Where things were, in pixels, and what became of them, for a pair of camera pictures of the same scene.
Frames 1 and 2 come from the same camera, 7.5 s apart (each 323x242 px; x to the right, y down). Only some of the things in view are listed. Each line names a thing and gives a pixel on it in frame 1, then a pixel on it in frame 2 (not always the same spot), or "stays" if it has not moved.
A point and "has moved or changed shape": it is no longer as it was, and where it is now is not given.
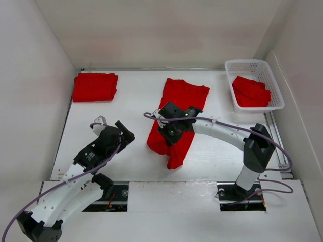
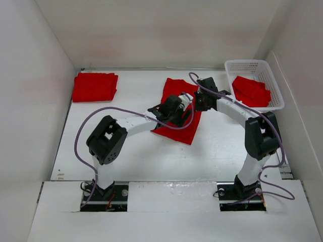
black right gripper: x=169 y=140 -> x=198 y=107
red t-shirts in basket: x=250 y=93 stays
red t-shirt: x=184 y=94 has moved or changed shape
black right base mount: x=232 y=197 stays
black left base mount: x=115 y=199 stays
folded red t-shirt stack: x=94 y=86 stays
